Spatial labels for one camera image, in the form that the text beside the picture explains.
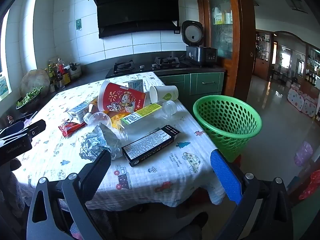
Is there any green plastic basket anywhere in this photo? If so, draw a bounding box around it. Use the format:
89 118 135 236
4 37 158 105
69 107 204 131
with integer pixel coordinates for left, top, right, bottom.
193 95 263 163

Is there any round wooden chopping block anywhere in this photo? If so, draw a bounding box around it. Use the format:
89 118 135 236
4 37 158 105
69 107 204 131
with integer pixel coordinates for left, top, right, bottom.
20 69 51 98

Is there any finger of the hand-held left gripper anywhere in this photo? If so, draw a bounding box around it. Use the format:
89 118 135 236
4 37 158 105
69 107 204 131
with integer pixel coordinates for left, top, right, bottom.
24 119 47 139

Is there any orange red snack wrapper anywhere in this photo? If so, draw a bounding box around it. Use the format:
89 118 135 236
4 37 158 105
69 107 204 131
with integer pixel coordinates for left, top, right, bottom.
58 121 86 138

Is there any blue white milk carton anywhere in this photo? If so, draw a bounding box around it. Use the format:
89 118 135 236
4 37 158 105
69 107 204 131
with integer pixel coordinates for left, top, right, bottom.
66 102 91 125

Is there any bowl of green vegetables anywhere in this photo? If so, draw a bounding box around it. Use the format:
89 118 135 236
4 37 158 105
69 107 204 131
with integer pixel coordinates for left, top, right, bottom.
16 86 46 114

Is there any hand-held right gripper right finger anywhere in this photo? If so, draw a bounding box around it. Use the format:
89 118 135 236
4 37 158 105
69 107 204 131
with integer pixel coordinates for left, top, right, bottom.
210 149 293 240

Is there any black gas stove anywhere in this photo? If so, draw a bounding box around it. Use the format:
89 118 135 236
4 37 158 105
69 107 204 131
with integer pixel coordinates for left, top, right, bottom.
105 56 191 79

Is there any wooden glass door cabinet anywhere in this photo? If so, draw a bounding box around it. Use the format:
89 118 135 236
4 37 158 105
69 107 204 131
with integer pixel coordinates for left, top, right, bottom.
195 0 256 101

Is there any polka dot play tent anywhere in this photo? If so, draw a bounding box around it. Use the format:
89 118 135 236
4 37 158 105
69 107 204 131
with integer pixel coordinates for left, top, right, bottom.
287 86 320 118

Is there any black range hood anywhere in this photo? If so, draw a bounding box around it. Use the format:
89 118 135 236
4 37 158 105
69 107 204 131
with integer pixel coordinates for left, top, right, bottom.
90 0 188 39

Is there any black rice cooker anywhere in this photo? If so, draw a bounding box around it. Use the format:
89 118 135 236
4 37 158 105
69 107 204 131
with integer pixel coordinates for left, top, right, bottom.
181 20 218 67

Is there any red stool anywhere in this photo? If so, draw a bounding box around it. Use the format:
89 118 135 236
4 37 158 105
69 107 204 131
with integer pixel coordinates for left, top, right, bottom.
224 154 242 164

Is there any red dotted bag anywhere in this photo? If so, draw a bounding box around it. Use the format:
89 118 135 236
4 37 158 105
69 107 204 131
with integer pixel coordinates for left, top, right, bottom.
298 169 320 201

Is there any small clear plastic cup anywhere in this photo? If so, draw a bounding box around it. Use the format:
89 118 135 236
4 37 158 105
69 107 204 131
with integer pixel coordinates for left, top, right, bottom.
162 100 178 117

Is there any white plastic lid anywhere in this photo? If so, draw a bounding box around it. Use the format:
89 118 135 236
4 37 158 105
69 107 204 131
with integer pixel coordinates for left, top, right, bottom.
149 85 179 104

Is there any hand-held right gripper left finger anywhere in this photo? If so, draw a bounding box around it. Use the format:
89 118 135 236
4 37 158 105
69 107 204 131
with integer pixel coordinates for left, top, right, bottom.
26 149 112 240

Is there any red cartoon paper cup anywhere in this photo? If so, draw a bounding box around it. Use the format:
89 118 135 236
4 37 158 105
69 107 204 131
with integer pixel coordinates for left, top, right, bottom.
97 79 147 114

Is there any printed white tablecloth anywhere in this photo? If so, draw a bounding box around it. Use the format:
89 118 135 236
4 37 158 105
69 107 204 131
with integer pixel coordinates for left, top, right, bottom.
15 71 225 212

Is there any wide clear plastic cup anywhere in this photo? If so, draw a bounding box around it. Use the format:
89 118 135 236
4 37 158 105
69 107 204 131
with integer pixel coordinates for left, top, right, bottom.
83 112 112 128

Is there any clear bottle yellow green label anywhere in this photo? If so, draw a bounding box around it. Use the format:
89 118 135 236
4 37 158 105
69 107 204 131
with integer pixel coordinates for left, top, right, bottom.
120 103 163 126

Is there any cluster of seasoning bottles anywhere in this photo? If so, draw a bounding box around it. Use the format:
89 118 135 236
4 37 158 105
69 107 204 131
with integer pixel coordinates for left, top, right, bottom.
45 58 82 93

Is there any ceiling light fixture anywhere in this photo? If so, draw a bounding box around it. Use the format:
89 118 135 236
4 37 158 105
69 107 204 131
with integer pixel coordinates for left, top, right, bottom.
282 0 309 14

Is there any green kitchen cabinet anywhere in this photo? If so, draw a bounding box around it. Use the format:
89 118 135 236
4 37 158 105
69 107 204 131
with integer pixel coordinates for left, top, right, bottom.
156 72 225 103

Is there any yellow wrapper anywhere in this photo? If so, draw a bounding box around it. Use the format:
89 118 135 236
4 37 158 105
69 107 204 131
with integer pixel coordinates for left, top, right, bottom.
110 112 132 128

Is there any display shelf with bottles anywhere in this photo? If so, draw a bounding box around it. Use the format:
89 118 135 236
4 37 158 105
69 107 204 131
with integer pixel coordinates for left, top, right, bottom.
303 44 320 90

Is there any grey white milk carton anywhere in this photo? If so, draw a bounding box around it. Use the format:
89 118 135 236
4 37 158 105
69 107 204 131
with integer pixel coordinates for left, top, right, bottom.
128 79 144 93

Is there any silver foil bag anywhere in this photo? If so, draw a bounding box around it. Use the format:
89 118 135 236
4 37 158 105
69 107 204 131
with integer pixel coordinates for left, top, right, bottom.
79 123 123 161

